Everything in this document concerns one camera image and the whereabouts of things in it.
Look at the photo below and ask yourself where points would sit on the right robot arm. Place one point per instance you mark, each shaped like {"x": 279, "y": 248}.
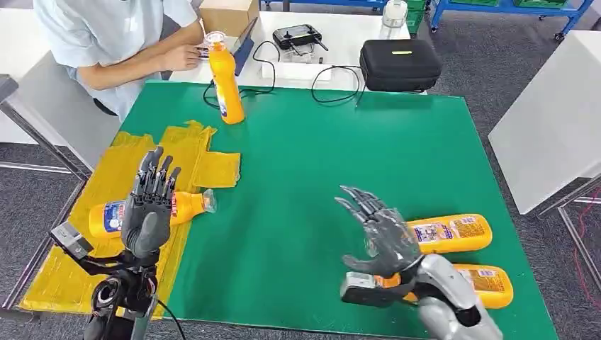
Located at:
{"x": 446, "y": 300}

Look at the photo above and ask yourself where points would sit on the blue metal rack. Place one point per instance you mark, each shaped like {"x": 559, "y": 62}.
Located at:
{"x": 507, "y": 5}

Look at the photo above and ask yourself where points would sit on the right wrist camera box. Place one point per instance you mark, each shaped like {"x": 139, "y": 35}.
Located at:
{"x": 364, "y": 288}

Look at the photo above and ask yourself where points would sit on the white table with steel legs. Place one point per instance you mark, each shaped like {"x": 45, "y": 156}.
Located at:
{"x": 51, "y": 112}

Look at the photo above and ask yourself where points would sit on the black zip case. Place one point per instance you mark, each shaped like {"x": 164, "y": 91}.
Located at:
{"x": 399, "y": 65}

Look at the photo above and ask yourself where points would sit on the green mat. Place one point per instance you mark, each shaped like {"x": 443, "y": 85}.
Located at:
{"x": 328, "y": 155}

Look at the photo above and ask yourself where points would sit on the yellow sheet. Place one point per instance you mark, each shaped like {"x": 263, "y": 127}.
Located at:
{"x": 61, "y": 281}

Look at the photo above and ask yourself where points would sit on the person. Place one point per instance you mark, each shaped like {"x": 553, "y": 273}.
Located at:
{"x": 94, "y": 28}

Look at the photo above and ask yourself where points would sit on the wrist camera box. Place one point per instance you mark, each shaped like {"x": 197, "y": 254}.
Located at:
{"x": 364, "y": 288}
{"x": 70, "y": 239}

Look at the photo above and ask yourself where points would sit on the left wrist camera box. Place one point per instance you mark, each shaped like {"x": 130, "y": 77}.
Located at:
{"x": 70, "y": 239}

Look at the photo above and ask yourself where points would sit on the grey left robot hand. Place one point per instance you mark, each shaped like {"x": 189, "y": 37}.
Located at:
{"x": 145, "y": 225}

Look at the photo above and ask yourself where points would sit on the clear plastic jar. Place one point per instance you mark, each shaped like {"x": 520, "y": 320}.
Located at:
{"x": 394, "y": 14}

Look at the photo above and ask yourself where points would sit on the orange drink bottle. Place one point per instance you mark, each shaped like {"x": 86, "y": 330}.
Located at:
{"x": 188, "y": 206}
{"x": 493, "y": 291}
{"x": 227, "y": 84}
{"x": 450, "y": 234}

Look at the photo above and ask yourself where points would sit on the large white side table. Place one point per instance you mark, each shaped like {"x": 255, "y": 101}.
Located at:
{"x": 549, "y": 122}

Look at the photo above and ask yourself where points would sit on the phone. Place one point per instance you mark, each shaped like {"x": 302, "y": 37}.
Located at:
{"x": 203, "y": 50}

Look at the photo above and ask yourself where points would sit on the green crate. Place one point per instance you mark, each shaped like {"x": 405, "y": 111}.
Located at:
{"x": 415, "y": 14}

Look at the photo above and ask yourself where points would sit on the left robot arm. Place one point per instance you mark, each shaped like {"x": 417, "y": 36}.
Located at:
{"x": 124, "y": 291}

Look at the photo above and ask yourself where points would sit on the person's right hand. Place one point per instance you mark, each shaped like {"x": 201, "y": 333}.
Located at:
{"x": 181, "y": 57}

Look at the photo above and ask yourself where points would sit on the tablet in blue case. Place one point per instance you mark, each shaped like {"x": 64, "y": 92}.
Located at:
{"x": 244, "y": 51}

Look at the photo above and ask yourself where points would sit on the white back table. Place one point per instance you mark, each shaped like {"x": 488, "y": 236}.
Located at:
{"x": 347, "y": 37}

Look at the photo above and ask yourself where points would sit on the black remote controller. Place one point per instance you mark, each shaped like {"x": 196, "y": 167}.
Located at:
{"x": 296, "y": 36}

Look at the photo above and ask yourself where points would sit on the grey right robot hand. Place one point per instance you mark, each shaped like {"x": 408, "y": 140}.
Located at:
{"x": 389, "y": 244}

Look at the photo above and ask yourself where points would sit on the cardboard box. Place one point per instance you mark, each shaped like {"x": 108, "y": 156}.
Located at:
{"x": 230, "y": 16}

